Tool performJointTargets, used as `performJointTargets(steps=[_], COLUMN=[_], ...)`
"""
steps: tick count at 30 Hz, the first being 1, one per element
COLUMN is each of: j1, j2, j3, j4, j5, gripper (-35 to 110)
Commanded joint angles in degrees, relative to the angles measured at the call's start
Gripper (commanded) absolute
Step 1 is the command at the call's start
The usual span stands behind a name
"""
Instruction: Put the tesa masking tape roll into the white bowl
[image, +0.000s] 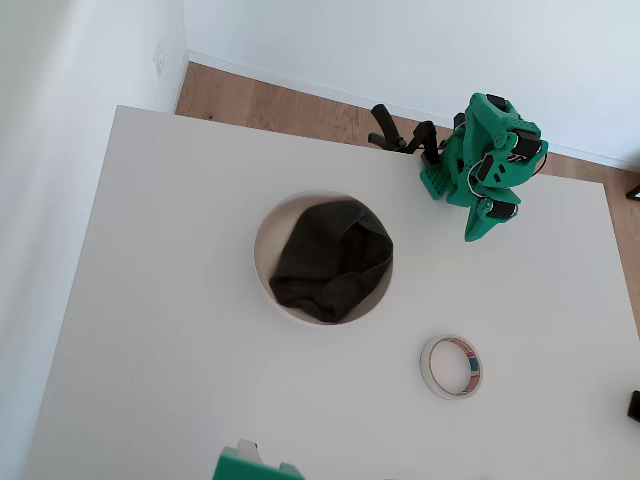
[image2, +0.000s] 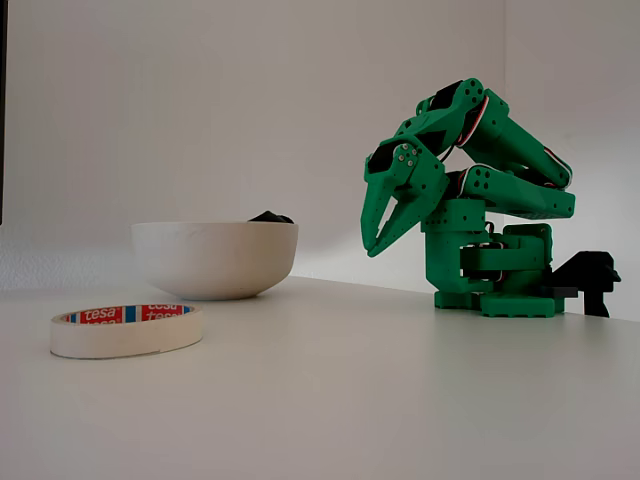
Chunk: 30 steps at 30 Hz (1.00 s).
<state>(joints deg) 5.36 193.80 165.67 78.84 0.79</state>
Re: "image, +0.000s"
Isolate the white masking tape roll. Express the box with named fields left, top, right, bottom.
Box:
left=419, top=334, right=484, bottom=402

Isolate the black table clamp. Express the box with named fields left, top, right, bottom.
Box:
left=399, top=119, right=445, bottom=167
left=367, top=103, right=407, bottom=152

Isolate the black cloth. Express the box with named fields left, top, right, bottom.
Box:
left=268, top=199, right=396, bottom=325

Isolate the white round bowl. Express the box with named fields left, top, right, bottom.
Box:
left=252, top=188, right=397, bottom=328

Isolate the white plastic piece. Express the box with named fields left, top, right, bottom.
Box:
left=234, top=438, right=263, bottom=464

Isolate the green printed part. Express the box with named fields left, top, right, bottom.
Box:
left=213, top=446, right=307, bottom=480

